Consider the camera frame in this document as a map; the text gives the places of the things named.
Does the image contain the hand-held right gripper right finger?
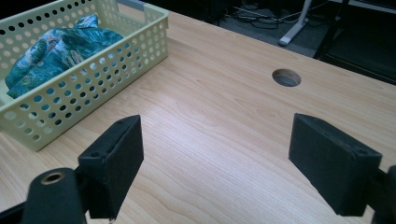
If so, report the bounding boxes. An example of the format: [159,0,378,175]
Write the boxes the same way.
[288,113,383,217]

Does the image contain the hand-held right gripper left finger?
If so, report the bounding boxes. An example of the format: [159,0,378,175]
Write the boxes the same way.
[77,114,145,219]

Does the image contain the pale green perforated plastic basket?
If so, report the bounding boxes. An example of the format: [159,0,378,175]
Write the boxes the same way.
[0,0,170,152]

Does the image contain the blue green patterned cloth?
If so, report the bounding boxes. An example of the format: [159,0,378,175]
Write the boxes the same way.
[4,13,124,100]

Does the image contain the white desk leg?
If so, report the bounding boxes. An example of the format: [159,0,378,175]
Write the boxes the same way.
[278,0,313,47]

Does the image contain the dark furniture frame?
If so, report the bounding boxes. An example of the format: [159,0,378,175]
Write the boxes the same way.
[312,0,396,86]

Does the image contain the black cables on floor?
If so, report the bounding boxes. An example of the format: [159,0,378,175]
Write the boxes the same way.
[225,2,302,31]

